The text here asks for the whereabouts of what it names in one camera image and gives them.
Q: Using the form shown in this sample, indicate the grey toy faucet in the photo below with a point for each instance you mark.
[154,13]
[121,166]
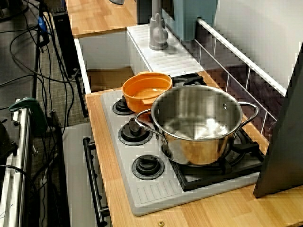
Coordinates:
[158,33]

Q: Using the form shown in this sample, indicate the black bracket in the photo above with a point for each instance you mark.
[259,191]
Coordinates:
[7,142]

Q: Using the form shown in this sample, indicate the stainless steel pot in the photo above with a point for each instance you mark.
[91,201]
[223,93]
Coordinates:
[196,146]

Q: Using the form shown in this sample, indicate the green clamp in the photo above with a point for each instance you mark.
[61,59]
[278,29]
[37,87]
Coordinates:
[38,113]

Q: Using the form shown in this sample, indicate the orange plastic bowl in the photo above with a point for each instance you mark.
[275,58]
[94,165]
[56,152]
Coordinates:
[142,89]

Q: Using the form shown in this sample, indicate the teal box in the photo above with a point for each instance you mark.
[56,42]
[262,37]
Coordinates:
[194,19]

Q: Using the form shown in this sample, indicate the brown cardboard sheet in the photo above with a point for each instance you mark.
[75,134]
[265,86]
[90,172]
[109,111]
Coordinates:
[109,80]

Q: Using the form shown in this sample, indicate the black slanted panel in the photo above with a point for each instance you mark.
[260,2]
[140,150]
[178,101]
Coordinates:
[284,142]

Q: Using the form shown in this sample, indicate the black metal stand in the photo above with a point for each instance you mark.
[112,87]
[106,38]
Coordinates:
[59,165]

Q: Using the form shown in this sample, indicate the aluminium frame rail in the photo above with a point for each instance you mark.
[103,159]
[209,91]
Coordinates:
[16,165]

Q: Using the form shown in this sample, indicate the black stove knob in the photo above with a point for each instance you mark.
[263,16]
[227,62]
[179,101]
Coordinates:
[119,108]
[135,133]
[148,166]

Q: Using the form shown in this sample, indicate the grey toy stove plate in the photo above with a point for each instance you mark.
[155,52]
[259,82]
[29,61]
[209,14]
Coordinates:
[123,151]

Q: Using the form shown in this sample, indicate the white toy sink basin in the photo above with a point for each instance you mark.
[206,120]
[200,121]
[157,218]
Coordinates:
[106,52]

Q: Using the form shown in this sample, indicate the black pole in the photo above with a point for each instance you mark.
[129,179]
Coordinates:
[36,71]

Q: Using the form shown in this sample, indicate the black tower box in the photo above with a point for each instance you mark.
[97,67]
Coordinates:
[64,42]

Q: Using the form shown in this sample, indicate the black burner grate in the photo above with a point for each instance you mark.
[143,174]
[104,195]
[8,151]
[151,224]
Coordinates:
[191,80]
[213,175]

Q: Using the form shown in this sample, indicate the white oven door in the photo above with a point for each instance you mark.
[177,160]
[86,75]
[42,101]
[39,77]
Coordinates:
[75,165]

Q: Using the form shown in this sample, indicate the dark tile backsplash panel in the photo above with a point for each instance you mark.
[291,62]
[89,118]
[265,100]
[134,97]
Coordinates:
[236,78]

